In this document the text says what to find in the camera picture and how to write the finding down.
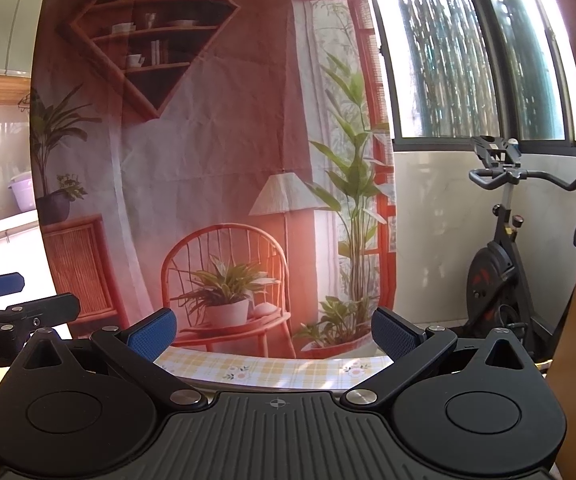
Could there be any barred window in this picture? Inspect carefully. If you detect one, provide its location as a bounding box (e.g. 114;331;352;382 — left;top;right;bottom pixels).
363;0;576;148

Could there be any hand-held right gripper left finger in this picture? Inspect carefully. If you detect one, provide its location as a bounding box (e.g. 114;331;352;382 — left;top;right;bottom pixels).
10;308;209;411

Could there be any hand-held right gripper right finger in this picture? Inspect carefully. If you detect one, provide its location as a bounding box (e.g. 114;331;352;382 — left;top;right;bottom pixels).
345;306;541;411

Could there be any black exercise bike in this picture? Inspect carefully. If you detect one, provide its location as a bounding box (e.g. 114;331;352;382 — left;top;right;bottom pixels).
463;135;576;361

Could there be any printed backdrop cloth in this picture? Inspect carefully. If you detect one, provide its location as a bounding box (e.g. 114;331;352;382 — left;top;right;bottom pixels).
30;0;399;361

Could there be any purple plastic basin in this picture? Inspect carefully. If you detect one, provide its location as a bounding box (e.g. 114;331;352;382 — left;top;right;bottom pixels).
10;172;36;213

